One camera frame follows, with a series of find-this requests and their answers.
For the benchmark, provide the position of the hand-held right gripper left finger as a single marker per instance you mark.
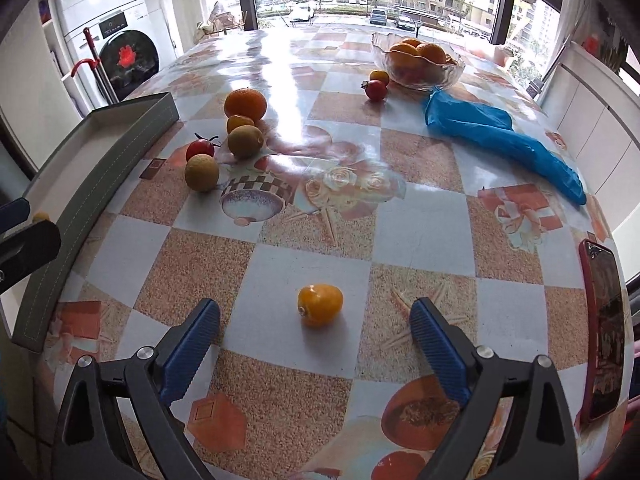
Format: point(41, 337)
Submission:
point(192, 347)

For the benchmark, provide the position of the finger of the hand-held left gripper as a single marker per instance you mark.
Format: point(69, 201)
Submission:
point(14, 211)
point(30, 252)

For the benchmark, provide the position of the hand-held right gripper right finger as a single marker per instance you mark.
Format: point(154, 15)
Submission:
point(440, 347)

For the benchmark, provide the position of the grey rectangular tray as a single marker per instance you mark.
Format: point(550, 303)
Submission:
point(90, 180)

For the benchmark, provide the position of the yellow tomato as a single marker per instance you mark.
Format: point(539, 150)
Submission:
point(321, 306)

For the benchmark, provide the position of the small orange citrus fruit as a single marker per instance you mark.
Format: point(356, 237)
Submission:
point(239, 123)

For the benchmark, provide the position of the large orange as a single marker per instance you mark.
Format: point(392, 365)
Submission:
point(245, 104)

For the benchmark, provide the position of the clear glass bowl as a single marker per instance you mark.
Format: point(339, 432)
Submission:
point(425, 72)

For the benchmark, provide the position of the small yellow fruit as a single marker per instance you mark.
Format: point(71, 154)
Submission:
point(41, 217)

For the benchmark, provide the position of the smartphone with red case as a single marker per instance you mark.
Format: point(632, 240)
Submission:
point(606, 330)

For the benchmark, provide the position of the yellow-green round fruit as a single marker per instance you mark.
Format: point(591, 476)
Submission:
point(202, 173)

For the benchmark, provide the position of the white washing machine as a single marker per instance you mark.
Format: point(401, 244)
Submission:
point(127, 55)

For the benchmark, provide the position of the red tomato with stem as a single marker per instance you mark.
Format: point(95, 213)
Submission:
point(199, 149)

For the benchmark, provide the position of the brown kiwi fruit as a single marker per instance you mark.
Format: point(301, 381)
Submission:
point(245, 141)

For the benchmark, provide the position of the blue rubber glove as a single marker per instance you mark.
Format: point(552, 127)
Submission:
point(470, 120)

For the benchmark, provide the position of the white cabinet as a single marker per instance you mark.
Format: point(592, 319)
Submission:
point(595, 125)

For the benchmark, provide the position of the small orange tomato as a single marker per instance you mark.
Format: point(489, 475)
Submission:
point(379, 76)

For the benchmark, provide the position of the beige wrapped bundle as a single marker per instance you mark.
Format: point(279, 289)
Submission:
point(220, 22)

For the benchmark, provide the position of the pink basin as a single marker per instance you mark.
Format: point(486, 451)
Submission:
point(503, 54)

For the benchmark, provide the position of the dark parked car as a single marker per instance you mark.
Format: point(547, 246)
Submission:
point(378, 16)

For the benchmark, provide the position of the red ornament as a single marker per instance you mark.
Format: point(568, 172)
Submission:
point(592, 44)

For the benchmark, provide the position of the white car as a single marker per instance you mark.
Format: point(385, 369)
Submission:
point(301, 13)

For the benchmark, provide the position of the dark plant decoration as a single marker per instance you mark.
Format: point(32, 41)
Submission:
point(611, 35)

